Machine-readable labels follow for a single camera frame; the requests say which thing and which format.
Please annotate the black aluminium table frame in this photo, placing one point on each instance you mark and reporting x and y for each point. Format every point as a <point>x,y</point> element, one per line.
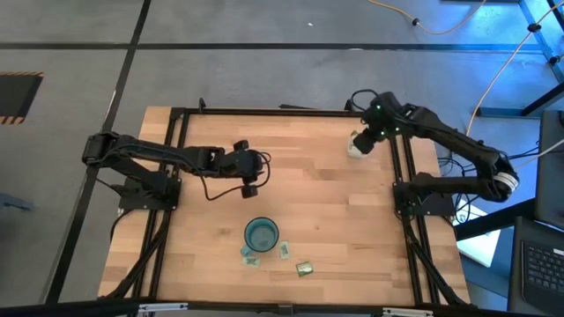
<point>286,112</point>

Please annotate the white box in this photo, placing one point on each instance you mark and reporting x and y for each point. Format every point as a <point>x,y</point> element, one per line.
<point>480,251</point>

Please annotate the grey floor object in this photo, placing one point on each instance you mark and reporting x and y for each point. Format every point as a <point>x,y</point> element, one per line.
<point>13,203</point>

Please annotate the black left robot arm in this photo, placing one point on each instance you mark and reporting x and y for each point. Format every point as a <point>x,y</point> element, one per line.
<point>150,152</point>

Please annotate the silver mount bracket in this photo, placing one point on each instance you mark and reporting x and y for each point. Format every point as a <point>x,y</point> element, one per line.
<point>407,312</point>
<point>163,307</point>

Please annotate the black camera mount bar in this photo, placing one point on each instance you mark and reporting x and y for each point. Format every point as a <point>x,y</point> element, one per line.
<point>66,308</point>

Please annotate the black diagonal desk bar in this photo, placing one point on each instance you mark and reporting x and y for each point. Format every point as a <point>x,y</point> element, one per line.
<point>493,222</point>

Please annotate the teal speckled ceramic mug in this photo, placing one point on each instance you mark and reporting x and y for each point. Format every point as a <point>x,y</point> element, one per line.
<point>261,235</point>

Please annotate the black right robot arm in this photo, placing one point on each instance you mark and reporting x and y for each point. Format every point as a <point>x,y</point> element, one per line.
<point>462,145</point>

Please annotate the black hazard striped floor hatch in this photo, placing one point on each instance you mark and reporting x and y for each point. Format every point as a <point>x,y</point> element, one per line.
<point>17,94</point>

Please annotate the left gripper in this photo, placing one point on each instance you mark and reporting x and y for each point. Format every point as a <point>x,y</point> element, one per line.
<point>244,165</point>

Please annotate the green and white sachet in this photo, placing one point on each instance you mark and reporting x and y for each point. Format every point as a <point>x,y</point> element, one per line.
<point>284,250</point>
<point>251,262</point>
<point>304,269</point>

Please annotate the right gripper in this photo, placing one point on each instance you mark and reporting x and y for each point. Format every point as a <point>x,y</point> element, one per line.
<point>365,141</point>

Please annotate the black laptop keyboard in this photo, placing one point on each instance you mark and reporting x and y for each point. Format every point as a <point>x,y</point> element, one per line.
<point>544,268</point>

